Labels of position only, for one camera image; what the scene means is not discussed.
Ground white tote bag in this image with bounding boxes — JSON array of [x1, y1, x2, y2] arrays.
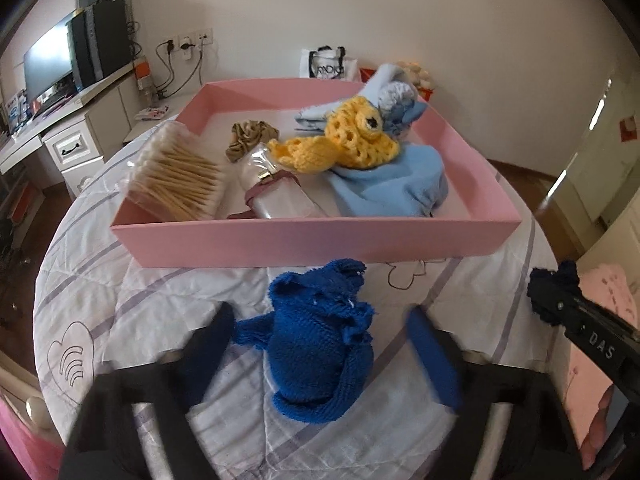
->
[[300, 46, 360, 82]]

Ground red door decoration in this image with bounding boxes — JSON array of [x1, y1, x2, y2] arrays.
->
[[618, 116, 640, 144]]

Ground pack of cotton swabs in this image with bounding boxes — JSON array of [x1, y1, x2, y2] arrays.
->
[[122, 122, 226, 222]]

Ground black power cables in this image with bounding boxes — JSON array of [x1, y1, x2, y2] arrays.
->
[[131, 20, 207, 102]]

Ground cartoon print baby hat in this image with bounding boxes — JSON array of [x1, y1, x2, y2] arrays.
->
[[294, 62, 431, 139]]

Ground white low table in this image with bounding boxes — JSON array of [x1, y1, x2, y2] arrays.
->
[[120, 104, 187, 144]]

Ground pink printed blanket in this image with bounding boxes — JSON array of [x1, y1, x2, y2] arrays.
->
[[580, 264, 634, 312]]

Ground royal blue knitted piece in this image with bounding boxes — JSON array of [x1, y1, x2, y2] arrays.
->
[[232, 259, 376, 424]]

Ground navy blue scrunchie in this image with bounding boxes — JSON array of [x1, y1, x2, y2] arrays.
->
[[526, 259, 581, 329]]

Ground black computer monitor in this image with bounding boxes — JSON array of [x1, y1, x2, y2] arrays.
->
[[22, 12, 77, 107]]

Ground person's right hand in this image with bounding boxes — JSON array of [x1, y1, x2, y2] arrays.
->
[[581, 387, 616, 467]]

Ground clear pouch with maroon strap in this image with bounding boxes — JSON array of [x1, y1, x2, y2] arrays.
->
[[227, 142, 329, 221]]

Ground red storage box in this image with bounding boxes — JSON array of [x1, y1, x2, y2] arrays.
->
[[359, 66, 439, 101]]

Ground blue white packet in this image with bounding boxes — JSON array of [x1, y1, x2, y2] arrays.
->
[[2, 90, 29, 134]]

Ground pink bed frame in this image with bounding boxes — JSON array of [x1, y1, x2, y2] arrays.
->
[[0, 350, 64, 480]]

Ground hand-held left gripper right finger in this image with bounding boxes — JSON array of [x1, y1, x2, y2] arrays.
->
[[405, 305, 591, 480]]

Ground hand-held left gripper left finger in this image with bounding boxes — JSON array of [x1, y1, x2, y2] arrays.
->
[[60, 302, 236, 480]]

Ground white door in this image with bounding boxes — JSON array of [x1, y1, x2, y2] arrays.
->
[[597, 77, 640, 233]]

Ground white wall socket row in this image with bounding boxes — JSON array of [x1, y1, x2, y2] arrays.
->
[[161, 29, 214, 58]]

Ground olive brown scrunchie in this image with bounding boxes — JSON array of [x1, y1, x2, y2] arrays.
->
[[225, 120, 281, 164]]

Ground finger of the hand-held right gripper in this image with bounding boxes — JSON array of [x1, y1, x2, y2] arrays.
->
[[532, 292, 585, 331]]

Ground pink floral bed sheet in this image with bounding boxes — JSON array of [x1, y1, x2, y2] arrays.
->
[[565, 345, 617, 454]]

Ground pink box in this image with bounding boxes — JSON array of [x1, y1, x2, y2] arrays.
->
[[111, 77, 524, 269]]

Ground red white box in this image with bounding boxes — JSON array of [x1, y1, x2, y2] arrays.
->
[[10, 192, 34, 226]]

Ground black computer tower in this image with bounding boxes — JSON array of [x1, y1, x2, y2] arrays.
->
[[67, 0, 133, 91]]

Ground white desk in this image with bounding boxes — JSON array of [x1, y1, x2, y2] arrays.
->
[[0, 55, 147, 202]]

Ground beige plush toy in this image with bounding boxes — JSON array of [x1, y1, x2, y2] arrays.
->
[[397, 59, 434, 90]]

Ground yellow crochet piece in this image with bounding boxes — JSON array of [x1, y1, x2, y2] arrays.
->
[[267, 97, 401, 174]]

